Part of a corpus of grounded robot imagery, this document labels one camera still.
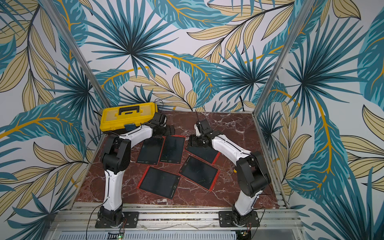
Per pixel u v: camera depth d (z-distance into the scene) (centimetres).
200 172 109
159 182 116
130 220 73
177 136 106
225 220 73
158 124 82
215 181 86
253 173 47
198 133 80
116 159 56
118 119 92
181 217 75
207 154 98
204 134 78
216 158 95
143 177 88
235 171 88
